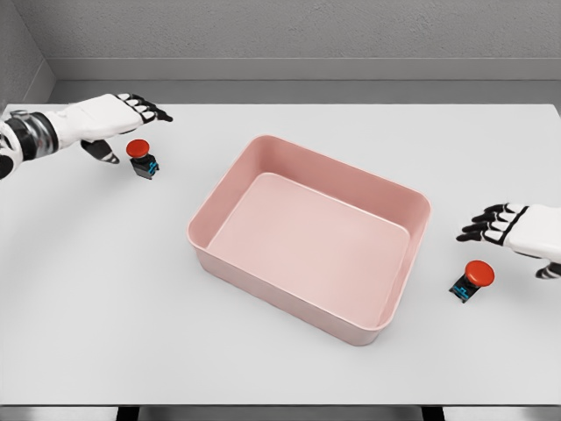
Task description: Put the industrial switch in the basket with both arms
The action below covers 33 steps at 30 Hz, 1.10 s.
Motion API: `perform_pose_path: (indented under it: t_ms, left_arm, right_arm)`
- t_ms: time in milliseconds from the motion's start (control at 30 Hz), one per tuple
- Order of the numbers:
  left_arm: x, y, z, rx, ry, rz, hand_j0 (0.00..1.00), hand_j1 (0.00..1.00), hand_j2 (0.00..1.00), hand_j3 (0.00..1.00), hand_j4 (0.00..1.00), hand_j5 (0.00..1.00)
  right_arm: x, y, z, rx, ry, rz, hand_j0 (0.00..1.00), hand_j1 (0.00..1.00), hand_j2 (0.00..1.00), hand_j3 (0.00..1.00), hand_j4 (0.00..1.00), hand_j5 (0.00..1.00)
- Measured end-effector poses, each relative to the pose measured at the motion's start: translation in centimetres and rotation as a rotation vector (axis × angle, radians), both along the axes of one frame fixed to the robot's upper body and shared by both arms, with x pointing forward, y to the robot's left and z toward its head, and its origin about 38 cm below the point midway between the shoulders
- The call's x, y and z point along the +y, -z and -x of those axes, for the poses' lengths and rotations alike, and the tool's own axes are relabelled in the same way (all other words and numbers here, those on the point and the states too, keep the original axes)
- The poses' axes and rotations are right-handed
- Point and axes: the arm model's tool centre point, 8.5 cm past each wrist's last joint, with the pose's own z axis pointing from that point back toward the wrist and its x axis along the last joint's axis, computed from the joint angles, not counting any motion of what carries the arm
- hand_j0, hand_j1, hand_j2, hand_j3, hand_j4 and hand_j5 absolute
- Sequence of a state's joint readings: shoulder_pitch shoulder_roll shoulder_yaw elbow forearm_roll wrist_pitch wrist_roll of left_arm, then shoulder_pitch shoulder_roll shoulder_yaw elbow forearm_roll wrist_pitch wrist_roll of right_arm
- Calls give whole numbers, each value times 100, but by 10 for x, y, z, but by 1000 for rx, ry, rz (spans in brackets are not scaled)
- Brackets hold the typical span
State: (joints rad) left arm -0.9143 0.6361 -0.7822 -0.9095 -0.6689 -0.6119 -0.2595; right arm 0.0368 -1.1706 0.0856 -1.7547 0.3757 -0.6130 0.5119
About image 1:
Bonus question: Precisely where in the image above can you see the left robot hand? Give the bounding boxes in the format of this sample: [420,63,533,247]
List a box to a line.
[74,92,174,166]

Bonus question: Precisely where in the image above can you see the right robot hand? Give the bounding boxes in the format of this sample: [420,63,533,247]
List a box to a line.
[455,202,561,280]

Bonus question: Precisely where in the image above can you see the pink rectangular basket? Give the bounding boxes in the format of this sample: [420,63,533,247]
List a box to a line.
[187,133,432,347]

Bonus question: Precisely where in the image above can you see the red button industrial switch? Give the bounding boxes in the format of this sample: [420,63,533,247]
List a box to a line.
[125,139,160,181]
[448,260,496,304]

